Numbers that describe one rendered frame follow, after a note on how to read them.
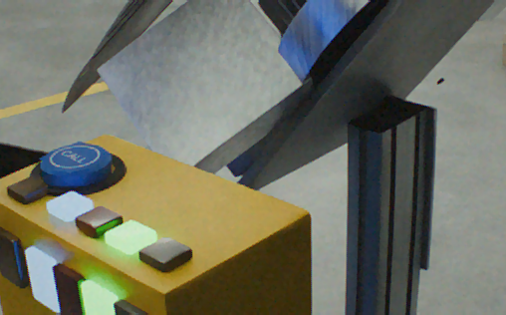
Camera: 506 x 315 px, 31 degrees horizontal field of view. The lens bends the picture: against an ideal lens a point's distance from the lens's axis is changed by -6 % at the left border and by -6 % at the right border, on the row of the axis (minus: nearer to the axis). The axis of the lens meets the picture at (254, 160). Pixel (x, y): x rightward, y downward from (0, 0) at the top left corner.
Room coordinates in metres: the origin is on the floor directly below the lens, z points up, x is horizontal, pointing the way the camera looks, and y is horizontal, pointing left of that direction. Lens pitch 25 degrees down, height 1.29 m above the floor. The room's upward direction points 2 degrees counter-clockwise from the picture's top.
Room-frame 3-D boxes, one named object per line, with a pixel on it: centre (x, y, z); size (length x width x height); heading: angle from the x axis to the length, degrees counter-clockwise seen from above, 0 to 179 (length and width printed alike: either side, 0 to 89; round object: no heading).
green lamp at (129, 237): (0.39, 0.06, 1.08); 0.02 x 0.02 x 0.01; 46
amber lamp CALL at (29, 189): (0.44, 0.12, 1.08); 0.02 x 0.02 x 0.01; 46
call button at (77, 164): (0.47, 0.10, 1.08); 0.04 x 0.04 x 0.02
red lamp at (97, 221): (0.41, 0.08, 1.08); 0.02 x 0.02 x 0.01; 46
